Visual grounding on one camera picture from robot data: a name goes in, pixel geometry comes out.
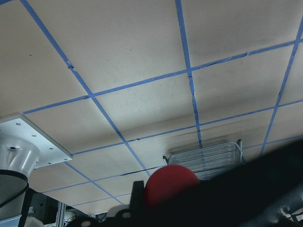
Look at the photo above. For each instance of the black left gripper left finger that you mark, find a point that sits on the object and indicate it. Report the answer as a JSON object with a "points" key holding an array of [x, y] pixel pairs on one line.
{"points": [[137, 196]]}

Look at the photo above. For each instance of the red emergency stop button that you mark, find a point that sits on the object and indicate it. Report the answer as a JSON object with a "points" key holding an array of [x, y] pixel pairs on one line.
{"points": [[166, 183]]}

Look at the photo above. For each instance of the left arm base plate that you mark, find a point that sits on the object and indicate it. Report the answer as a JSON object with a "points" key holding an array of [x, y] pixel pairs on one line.
{"points": [[17, 126]]}

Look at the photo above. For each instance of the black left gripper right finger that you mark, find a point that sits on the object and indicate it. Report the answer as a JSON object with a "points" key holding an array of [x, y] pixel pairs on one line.
{"points": [[251, 195]]}

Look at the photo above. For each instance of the silver wire mesh shelf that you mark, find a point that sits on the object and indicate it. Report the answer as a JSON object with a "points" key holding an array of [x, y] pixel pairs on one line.
{"points": [[209, 162]]}

